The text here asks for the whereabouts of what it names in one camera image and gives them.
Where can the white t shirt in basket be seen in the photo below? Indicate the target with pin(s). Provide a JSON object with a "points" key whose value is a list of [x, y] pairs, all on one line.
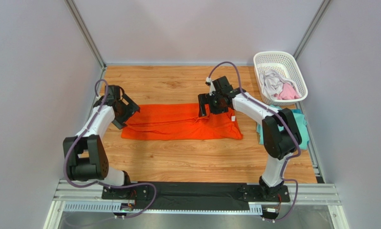
{"points": [[271, 83]]}

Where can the pink t shirt in basket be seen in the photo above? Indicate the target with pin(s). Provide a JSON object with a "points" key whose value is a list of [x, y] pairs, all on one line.
{"points": [[288, 92]]}

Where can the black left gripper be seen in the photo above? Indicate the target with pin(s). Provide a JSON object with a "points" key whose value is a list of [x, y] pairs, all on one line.
{"points": [[131, 109]]}

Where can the white plastic laundry basket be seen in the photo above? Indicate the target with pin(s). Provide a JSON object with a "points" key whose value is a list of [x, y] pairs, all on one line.
{"points": [[286, 65]]}

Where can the aluminium corner post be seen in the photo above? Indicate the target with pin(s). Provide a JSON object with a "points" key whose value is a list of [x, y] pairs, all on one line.
{"points": [[73, 8], [321, 11]]}

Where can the right aluminium corner post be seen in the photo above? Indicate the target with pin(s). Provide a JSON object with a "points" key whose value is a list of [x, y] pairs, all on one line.
{"points": [[321, 11]]}

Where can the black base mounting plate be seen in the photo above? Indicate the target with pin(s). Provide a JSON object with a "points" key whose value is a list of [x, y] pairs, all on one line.
{"points": [[195, 195]]}

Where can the orange t shirt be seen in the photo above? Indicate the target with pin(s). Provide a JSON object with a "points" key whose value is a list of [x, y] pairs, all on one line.
{"points": [[180, 122]]}

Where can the left aluminium corner post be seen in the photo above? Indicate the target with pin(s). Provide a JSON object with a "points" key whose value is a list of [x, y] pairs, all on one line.
{"points": [[73, 8]]}

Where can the teal folded t shirt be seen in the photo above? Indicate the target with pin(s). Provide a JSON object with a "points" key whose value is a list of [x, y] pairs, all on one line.
{"points": [[302, 126]]}

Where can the aluminium frame rail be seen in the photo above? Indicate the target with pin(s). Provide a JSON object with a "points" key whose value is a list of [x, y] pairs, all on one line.
{"points": [[85, 198]]}

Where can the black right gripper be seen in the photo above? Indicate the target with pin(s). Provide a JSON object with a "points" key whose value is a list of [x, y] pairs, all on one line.
{"points": [[205, 101]]}

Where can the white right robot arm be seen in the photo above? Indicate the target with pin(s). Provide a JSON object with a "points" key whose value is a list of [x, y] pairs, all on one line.
{"points": [[280, 132]]}

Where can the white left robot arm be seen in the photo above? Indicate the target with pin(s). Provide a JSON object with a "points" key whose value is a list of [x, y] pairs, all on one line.
{"points": [[85, 156]]}

